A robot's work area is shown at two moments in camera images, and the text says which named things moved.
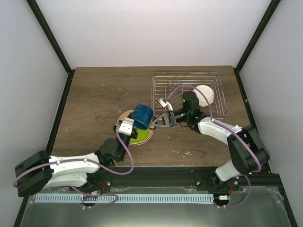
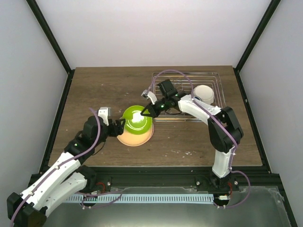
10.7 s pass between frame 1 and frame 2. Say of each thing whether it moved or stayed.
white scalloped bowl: stayed
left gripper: moved
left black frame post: stayed
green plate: moved
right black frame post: stayed
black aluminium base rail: stayed
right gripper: moved
